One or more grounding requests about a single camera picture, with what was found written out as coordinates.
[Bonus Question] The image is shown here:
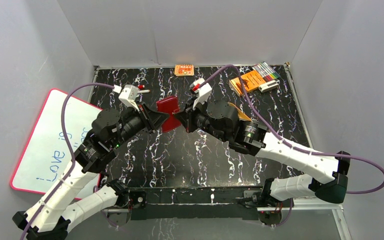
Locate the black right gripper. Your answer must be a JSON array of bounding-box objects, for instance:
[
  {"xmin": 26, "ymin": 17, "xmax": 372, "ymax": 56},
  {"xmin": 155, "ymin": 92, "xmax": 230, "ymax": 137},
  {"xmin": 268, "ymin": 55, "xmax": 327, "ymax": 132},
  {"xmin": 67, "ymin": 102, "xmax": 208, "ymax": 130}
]
[{"xmin": 174, "ymin": 96, "xmax": 228, "ymax": 144}]

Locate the red leather card holder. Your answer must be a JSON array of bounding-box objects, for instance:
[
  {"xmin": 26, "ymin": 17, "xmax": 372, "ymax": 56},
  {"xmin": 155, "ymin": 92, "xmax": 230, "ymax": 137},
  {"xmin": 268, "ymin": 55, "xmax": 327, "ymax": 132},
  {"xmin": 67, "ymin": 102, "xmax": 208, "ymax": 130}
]
[{"xmin": 156, "ymin": 95, "xmax": 181, "ymax": 133}]

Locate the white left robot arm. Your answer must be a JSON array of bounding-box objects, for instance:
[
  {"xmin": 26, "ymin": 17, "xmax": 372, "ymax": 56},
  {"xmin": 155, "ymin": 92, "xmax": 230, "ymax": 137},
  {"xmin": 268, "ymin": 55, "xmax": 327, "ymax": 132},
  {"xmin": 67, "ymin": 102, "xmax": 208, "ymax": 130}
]
[{"xmin": 12, "ymin": 103, "xmax": 169, "ymax": 240}]

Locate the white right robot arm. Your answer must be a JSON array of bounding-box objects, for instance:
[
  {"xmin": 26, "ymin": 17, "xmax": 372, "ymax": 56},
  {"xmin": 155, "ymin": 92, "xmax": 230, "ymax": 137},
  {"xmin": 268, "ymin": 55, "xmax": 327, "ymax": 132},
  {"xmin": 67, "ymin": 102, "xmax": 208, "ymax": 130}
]
[{"xmin": 174, "ymin": 100, "xmax": 350, "ymax": 207}]

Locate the orange white marker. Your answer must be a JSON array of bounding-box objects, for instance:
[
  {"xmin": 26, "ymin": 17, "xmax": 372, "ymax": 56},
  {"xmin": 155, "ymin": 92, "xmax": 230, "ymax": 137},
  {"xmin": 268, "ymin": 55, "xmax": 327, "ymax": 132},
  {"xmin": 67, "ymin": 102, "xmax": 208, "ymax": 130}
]
[{"xmin": 138, "ymin": 89, "xmax": 151, "ymax": 94}]

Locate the small orange notepad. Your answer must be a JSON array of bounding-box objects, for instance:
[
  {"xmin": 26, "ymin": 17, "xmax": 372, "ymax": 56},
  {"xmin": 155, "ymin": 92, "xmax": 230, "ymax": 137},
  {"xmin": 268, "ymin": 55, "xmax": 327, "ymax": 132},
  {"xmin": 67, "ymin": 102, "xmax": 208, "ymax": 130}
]
[{"xmin": 174, "ymin": 64, "xmax": 195, "ymax": 77}]

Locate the yellow oval tray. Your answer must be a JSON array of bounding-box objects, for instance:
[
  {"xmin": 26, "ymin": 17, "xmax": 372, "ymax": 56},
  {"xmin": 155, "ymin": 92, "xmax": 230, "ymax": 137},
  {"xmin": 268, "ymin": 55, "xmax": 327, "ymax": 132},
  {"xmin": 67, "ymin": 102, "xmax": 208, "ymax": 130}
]
[{"xmin": 228, "ymin": 102, "xmax": 252, "ymax": 122}]

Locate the orange book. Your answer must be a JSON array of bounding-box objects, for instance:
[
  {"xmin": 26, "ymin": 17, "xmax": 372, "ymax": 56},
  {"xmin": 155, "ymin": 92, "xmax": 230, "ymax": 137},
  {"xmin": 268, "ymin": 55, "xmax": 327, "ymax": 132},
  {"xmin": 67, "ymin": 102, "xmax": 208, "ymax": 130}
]
[{"xmin": 228, "ymin": 70, "xmax": 266, "ymax": 97}]

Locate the pack of coloured markers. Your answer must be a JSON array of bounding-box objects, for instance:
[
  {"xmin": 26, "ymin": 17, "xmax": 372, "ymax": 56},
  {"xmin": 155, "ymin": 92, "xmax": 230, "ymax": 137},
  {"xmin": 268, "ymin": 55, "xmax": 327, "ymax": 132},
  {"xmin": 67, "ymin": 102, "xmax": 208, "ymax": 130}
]
[{"xmin": 252, "ymin": 61, "xmax": 280, "ymax": 82}]

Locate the white whiteboard eraser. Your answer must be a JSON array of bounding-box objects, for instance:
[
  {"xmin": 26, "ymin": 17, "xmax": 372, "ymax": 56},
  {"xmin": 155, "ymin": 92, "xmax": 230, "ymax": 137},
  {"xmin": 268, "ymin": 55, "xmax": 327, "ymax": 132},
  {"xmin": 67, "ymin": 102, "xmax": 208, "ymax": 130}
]
[{"xmin": 258, "ymin": 80, "xmax": 279, "ymax": 93}]

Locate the pink framed whiteboard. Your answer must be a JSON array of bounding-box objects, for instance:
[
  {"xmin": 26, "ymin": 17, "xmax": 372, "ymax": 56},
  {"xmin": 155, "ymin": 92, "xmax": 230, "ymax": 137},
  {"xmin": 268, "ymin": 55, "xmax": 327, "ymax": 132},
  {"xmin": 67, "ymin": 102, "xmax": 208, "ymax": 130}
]
[{"xmin": 9, "ymin": 88, "xmax": 101, "ymax": 194}]

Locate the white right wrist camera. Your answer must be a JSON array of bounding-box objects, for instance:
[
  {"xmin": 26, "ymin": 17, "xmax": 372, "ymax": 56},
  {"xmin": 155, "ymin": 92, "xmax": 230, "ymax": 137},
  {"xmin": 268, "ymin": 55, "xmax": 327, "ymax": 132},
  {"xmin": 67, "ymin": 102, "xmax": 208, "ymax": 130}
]
[{"xmin": 190, "ymin": 78, "xmax": 212, "ymax": 110}]

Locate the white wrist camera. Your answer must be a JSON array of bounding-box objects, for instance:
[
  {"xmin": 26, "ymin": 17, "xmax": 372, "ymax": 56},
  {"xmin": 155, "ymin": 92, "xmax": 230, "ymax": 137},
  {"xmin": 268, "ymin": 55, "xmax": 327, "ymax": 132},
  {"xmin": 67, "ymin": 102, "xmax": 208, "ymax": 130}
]
[
  {"xmin": 113, "ymin": 84, "xmax": 140, "ymax": 112},
  {"xmin": 190, "ymin": 78, "xmax": 212, "ymax": 110}
]

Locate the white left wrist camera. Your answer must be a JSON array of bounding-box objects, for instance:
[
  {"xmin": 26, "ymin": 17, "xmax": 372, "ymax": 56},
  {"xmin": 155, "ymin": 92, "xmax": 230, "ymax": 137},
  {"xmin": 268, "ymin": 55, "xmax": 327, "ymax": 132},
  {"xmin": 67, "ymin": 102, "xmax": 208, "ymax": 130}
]
[{"xmin": 113, "ymin": 84, "xmax": 140, "ymax": 112}]

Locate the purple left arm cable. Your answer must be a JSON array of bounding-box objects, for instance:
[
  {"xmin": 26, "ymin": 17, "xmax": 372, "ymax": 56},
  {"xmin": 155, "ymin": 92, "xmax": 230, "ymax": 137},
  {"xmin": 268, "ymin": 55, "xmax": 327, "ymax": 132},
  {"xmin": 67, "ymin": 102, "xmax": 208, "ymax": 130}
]
[{"xmin": 19, "ymin": 82, "xmax": 117, "ymax": 240}]

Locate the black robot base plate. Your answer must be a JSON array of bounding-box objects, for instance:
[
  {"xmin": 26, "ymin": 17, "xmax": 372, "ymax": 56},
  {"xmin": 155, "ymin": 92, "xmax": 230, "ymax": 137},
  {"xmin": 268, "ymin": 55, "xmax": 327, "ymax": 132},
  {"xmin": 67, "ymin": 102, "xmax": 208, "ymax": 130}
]
[{"xmin": 95, "ymin": 185, "xmax": 294, "ymax": 228}]

